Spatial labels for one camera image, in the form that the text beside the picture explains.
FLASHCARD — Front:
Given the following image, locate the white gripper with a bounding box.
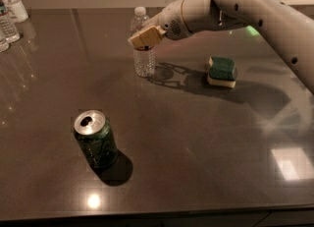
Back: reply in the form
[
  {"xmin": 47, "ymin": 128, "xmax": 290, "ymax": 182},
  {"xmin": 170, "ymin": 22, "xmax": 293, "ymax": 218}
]
[{"xmin": 128, "ymin": 0, "xmax": 191, "ymax": 48}]

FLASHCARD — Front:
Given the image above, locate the clear plastic water bottle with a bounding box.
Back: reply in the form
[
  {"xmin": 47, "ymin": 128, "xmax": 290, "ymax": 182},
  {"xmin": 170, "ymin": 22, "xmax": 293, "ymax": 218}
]
[{"xmin": 130, "ymin": 7, "xmax": 155, "ymax": 78}]

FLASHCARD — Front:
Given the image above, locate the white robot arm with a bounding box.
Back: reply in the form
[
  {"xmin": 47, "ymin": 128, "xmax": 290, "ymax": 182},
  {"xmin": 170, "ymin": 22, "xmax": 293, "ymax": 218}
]
[{"xmin": 128, "ymin": 0, "xmax": 314, "ymax": 93}]

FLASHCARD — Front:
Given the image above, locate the white hand sanitizer pump bottle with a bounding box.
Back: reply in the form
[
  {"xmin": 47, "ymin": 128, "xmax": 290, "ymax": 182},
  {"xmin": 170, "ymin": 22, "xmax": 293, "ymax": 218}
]
[{"xmin": 2, "ymin": 0, "xmax": 28, "ymax": 24}]

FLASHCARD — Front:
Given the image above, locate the clear water bottle at left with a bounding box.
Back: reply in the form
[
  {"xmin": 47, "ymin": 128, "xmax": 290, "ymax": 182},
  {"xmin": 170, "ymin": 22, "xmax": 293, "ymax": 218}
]
[{"xmin": 0, "ymin": 0, "xmax": 21, "ymax": 43}]

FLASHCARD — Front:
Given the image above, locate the clear bottle at left edge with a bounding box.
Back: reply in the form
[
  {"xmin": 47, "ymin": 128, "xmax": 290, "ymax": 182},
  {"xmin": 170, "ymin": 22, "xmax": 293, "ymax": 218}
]
[{"xmin": 0, "ymin": 30, "xmax": 9, "ymax": 52}]

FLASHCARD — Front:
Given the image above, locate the green and yellow sponge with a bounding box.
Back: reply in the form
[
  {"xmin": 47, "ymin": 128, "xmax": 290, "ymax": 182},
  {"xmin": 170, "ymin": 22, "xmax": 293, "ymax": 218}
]
[{"xmin": 207, "ymin": 56, "xmax": 236, "ymax": 88}]

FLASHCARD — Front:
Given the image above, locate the green soda can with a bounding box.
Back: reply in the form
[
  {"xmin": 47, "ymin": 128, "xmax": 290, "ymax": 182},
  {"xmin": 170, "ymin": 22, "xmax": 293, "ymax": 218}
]
[{"xmin": 74, "ymin": 110, "xmax": 118, "ymax": 169}]

